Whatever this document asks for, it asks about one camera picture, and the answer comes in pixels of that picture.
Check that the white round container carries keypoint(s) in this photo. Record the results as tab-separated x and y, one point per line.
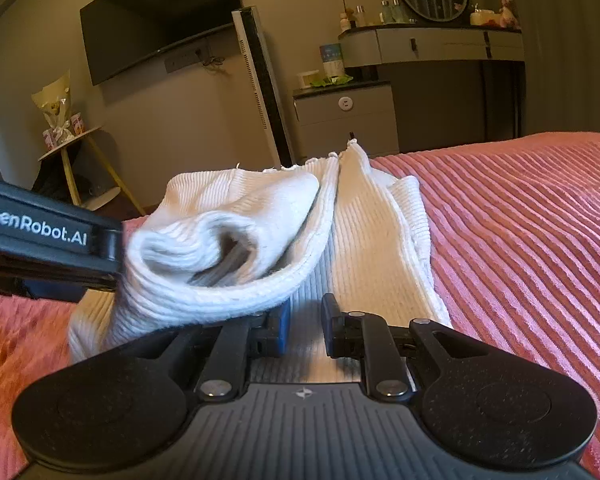
481	16

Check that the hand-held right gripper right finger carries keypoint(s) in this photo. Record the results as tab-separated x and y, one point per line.
330	325

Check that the pink plush toy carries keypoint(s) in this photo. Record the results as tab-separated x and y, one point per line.
507	10

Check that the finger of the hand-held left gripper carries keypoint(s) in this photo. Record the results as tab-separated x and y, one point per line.
227	265

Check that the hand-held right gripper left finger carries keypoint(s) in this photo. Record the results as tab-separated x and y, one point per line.
281	330

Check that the grey drawer cabinet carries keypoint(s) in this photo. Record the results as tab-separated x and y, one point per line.
345	115

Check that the tall white standing air conditioner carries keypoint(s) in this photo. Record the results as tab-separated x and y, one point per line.
262	85

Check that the blue and white tissue tub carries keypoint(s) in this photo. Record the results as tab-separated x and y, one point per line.
331	60

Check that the wrapped flower bouquet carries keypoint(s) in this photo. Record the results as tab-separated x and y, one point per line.
54	102

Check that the grey dressing table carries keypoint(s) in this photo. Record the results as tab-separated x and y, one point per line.
430	47

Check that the white ribbed knit garment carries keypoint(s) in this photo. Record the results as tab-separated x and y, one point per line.
370	240

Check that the black bag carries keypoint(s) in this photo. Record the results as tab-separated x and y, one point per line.
55	185

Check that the green packet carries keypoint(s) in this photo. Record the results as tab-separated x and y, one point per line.
335	81

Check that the round wooden side table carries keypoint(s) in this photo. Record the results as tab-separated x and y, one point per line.
87	160

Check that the pink ribbed blanket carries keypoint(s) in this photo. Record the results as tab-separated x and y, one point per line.
520	240

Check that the wall-mounted black television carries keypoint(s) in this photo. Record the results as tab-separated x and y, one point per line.
155	20

